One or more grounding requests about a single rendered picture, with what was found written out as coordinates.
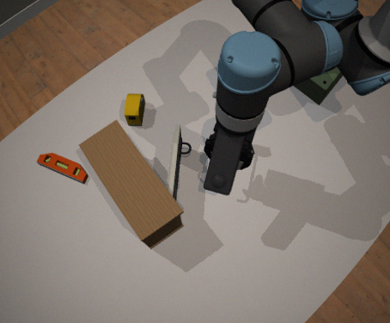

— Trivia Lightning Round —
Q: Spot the orange torpedo spirit level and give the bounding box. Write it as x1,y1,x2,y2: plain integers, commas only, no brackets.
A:
37,153,88,184

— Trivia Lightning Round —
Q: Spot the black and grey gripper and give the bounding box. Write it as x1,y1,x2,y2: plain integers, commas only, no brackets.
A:
204,116,256,170

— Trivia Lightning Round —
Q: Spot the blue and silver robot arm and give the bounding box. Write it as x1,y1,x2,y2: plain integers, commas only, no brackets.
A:
204,0,390,195

